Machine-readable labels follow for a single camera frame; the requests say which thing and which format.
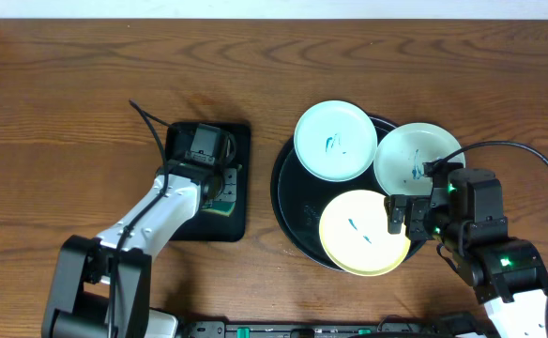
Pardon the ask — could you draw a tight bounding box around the black rectangular tray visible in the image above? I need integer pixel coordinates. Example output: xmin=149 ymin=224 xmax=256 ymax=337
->
xmin=164 ymin=122 xmax=251 ymax=242

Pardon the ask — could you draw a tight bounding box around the yellow plate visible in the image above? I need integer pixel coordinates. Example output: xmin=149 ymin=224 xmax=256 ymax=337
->
xmin=319 ymin=190 xmax=411 ymax=277

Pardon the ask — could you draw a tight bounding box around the white plate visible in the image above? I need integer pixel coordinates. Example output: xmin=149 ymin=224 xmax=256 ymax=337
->
xmin=373 ymin=123 xmax=462 ymax=195

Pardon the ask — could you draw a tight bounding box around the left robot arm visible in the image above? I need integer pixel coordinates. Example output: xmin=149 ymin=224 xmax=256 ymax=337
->
xmin=41 ymin=168 xmax=237 ymax=337

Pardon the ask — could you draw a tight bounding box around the light blue plate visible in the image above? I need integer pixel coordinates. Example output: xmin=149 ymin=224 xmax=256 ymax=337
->
xmin=293 ymin=100 xmax=378 ymax=182

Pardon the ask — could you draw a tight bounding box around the green yellow sponge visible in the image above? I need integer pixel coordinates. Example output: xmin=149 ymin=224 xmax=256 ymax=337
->
xmin=201 ymin=200 xmax=236 ymax=217

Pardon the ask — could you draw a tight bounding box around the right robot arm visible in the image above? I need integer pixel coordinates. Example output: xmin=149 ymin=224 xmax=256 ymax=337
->
xmin=385 ymin=163 xmax=548 ymax=337

